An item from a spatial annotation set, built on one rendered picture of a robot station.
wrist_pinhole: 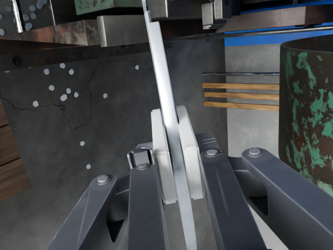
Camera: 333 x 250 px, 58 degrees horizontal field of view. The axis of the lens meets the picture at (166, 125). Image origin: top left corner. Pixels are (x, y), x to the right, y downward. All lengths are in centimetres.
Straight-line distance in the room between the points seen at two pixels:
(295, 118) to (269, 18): 59
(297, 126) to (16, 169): 71
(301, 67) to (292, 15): 58
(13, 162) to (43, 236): 60
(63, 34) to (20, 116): 60
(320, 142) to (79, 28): 49
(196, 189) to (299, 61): 27
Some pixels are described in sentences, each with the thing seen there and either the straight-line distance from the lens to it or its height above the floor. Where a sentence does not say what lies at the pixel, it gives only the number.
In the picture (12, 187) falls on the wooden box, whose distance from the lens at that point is 91.
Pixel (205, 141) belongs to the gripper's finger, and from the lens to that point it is 17.
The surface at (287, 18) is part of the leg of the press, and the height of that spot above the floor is 80.
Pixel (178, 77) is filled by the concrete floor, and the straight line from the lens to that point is 176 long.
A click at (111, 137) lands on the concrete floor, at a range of 147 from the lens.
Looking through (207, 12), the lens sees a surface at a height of 72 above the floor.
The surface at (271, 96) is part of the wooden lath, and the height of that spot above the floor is 43.
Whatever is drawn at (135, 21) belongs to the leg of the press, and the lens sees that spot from 69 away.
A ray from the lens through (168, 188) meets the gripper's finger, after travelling 15.
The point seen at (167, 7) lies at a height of 70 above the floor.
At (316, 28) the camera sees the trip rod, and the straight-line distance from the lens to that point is 102.
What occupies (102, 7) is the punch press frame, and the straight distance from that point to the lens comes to 69.
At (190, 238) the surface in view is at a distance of 23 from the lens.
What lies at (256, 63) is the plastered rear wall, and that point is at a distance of 203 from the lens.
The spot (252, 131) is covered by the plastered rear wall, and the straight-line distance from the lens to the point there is 214.
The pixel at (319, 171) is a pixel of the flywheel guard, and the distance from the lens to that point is 38.
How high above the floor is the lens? 116
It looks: 43 degrees down
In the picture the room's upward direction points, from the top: 100 degrees clockwise
